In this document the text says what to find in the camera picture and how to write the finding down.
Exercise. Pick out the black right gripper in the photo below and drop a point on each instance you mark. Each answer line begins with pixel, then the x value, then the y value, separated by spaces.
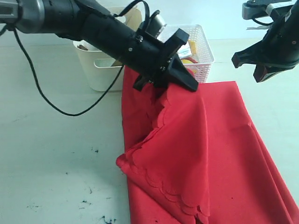
pixel 278 51

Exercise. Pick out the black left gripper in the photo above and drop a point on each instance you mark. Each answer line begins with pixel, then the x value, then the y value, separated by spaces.
pixel 140 51

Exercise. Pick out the yellow lemon with sticker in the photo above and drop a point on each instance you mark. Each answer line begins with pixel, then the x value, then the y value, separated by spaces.
pixel 186 61

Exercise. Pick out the small milk carton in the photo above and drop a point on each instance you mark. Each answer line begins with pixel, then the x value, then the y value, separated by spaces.
pixel 184 51

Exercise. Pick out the red toy sausage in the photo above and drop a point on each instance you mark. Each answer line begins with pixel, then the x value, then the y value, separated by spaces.
pixel 193 60

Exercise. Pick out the yellow cheese wedge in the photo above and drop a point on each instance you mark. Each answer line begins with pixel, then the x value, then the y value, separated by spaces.
pixel 193 47

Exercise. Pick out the red scalloped tablecloth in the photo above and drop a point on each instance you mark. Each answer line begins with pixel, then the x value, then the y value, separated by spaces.
pixel 197 158

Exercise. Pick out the brown wooden plate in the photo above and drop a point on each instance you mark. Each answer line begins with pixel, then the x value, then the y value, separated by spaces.
pixel 116 63

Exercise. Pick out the dark wooden spoon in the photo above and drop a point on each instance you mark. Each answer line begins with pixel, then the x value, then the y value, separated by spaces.
pixel 82 47

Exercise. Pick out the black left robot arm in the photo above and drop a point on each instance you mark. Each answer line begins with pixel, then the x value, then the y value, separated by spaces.
pixel 70 19

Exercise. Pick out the white perforated plastic basket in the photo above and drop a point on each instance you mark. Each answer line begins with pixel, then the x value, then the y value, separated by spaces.
pixel 204 54

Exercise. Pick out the cream plastic bin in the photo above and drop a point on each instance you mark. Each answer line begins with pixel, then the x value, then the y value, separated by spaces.
pixel 97 65

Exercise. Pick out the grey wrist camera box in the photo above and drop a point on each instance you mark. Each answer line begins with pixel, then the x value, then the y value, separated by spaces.
pixel 254 9

